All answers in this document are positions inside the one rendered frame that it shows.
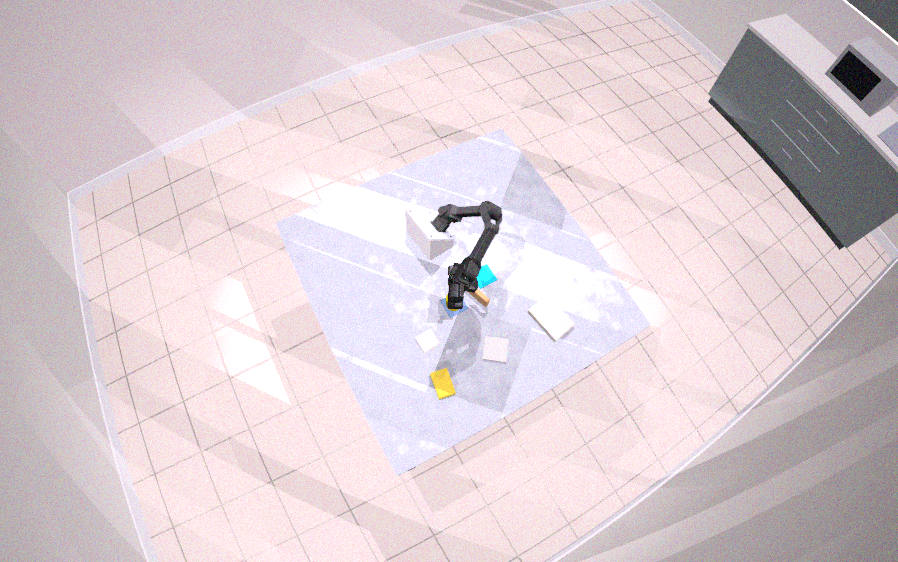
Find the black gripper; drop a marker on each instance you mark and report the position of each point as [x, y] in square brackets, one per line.
[450, 304]

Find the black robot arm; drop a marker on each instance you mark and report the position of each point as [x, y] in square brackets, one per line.
[463, 276]

